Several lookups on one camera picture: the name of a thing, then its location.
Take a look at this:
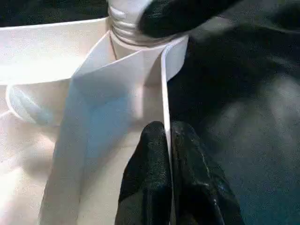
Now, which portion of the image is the white plastic table top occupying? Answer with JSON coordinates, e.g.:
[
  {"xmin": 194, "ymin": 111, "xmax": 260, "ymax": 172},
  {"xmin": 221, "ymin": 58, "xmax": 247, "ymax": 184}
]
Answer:
[{"xmin": 0, "ymin": 20, "xmax": 191, "ymax": 225}]

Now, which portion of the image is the white plastic table leg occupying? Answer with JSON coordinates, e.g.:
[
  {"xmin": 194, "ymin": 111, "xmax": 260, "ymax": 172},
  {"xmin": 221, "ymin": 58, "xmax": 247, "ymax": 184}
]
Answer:
[{"xmin": 107, "ymin": 0, "xmax": 188, "ymax": 47}]

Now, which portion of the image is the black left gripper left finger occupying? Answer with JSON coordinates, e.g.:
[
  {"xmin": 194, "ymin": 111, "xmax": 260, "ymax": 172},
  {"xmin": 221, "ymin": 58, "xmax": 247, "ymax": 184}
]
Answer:
[{"xmin": 114, "ymin": 121, "xmax": 175, "ymax": 225}]

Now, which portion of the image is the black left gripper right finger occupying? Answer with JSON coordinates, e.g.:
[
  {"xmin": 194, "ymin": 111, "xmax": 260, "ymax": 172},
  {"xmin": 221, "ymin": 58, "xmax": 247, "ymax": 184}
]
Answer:
[{"xmin": 170, "ymin": 121, "xmax": 246, "ymax": 225}]

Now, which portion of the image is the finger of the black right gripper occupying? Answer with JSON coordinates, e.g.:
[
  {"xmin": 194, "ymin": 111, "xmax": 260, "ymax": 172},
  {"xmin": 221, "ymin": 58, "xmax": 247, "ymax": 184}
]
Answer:
[{"xmin": 138, "ymin": 0, "xmax": 245, "ymax": 40}]

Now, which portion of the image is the black work mat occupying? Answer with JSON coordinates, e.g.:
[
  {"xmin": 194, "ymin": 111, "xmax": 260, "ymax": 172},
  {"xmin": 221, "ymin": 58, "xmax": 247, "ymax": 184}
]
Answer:
[{"xmin": 0, "ymin": 0, "xmax": 300, "ymax": 225}]

